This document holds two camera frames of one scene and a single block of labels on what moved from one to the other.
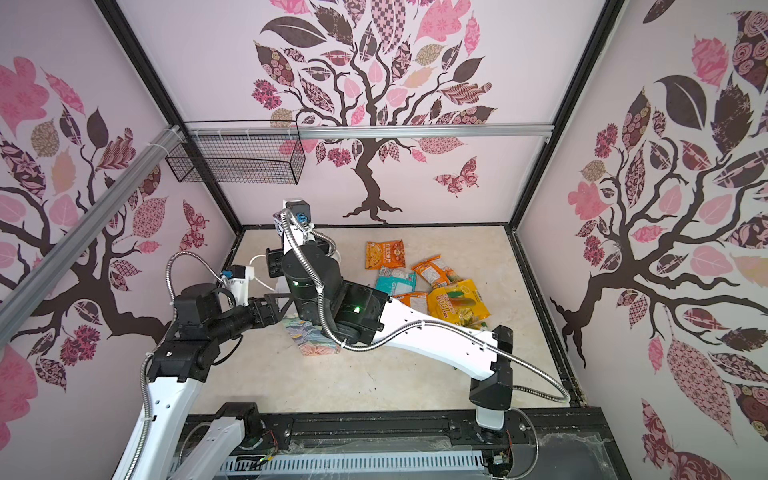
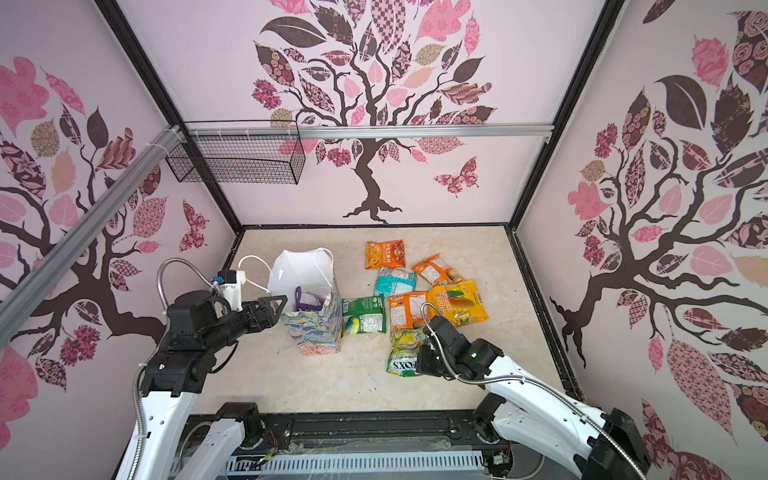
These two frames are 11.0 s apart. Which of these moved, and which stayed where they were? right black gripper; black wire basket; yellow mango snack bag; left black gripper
Moved: right black gripper
Stayed: yellow mango snack bag; black wire basket; left black gripper
